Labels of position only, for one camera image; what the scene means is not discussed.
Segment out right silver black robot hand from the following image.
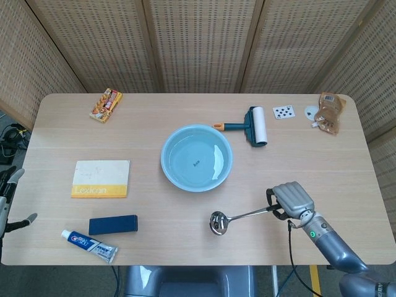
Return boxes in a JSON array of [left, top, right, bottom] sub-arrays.
[[265, 181, 316, 221]]

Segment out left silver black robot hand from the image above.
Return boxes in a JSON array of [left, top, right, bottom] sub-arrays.
[[0, 165, 38, 248]]

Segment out stainless steel ladle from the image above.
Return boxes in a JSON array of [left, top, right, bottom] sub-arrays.
[[209, 205, 279, 236]]

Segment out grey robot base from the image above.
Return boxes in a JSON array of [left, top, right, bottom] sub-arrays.
[[123, 265, 256, 297]]

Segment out light blue basin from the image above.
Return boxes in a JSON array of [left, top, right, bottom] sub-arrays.
[[160, 124, 234, 193]]

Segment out teal lint roller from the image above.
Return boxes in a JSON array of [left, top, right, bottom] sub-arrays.
[[212, 106, 269, 148]]

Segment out yellow floor tape strip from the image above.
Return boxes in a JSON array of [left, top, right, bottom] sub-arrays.
[[310, 265, 322, 297]]

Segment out spades playing card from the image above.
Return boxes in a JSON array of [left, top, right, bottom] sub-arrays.
[[272, 105, 297, 119]]

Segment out yellow white Lexicon box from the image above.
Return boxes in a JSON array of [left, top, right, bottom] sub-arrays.
[[71, 160, 131, 199]]

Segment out brown snack pouch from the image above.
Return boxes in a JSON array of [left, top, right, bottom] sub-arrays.
[[310, 92, 348, 136]]

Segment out white blue toothpaste tube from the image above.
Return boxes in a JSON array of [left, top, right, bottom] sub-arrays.
[[60, 229, 119, 265]]

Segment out dark blue rectangular box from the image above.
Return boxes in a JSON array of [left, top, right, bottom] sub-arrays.
[[88, 214, 139, 236]]

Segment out orange yellow snack box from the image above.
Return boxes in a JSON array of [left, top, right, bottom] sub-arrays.
[[89, 88, 123, 124]]

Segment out woven bamboo folding screen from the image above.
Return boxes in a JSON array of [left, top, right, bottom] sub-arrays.
[[0, 0, 396, 217]]

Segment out black cables and equipment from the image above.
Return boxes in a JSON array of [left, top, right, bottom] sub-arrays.
[[0, 123, 32, 166]]

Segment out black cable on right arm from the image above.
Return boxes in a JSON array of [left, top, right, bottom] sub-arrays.
[[286, 218, 324, 297]]

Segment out blue cable under table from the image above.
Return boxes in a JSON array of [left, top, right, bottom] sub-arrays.
[[111, 265, 121, 297]]

